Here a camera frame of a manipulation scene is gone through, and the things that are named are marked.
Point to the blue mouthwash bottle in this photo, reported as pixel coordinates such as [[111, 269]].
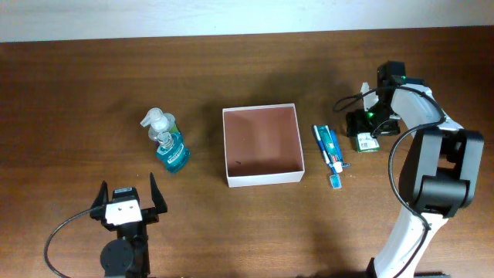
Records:
[[172, 152]]

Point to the green Dettol soap bar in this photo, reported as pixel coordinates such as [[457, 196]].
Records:
[[367, 143]]

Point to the clear pump soap bottle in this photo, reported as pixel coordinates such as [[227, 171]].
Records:
[[159, 122]]

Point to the blue disposable razor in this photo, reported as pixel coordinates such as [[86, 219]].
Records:
[[337, 146]]

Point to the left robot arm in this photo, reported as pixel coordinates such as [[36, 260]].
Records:
[[128, 255]]

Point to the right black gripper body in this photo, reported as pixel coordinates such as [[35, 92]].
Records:
[[379, 120]]

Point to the blue white toothbrush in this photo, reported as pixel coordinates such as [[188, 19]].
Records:
[[334, 178]]

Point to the toothpaste tube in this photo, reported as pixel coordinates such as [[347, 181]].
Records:
[[324, 132]]

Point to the white cardboard box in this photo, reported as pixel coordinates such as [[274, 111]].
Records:
[[262, 145]]

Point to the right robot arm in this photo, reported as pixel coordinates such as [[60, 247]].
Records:
[[432, 167]]

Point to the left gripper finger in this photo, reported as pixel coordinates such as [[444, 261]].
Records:
[[156, 196], [99, 203]]

